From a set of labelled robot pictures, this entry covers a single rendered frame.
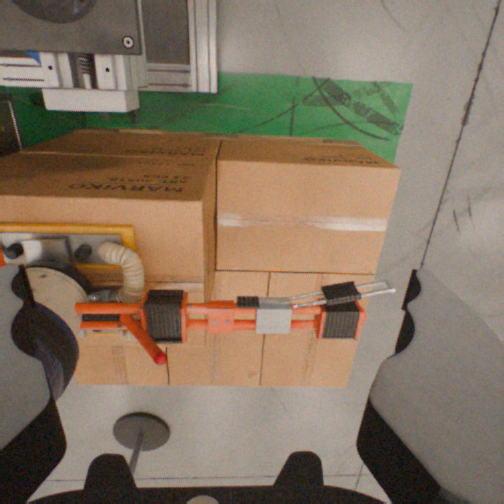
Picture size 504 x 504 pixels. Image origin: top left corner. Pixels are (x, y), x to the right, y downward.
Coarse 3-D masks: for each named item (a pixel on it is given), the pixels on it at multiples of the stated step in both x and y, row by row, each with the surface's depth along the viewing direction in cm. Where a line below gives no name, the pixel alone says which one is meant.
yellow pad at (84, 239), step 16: (0, 224) 71; (16, 224) 71; (32, 224) 71; (48, 224) 72; (64, 224) 72; (80, 224) 72; (96, 224) 73; (0, 240) 71; (16, 240) 71; (80, 240) 72; (96, 240) 72; (112, 240) 72; (128, 240) 73; (16, 256) 70; (80, 256) 71; (96, 256) 74
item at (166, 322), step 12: (144, 300) 67; (156, 300) 65; (168, 300) 66; (180, 300) 66; (144, 312) 65; (156, 312) 66; (168, 312) 66; (180, 312) 67; (144, 324) 66; (156, 324) 68; (168, 324) 68; (180, 324) 68; (156, 336) 69; (168, 336) 69; (180, 336) 69
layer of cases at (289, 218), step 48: (48, 144) 115; (96, 144) 119; (144, 144) 124; (192, 144) 129; (240, 144) 134; (288, 144) 140; (240, 192) 113; (288, 192) 113; (336, 192) 114; (384, 192) 114; (240, 240) 120; (288, 240) 121; (336, 240) 122; (240, 288) 130; (288, 288) 130; (240, 336) 140; (288, 336) 141; (96, 384) 150; (144, 384) 151; (192, 384) 152; (240, 384) 153; (288, 384) 154; (336, 384) 155
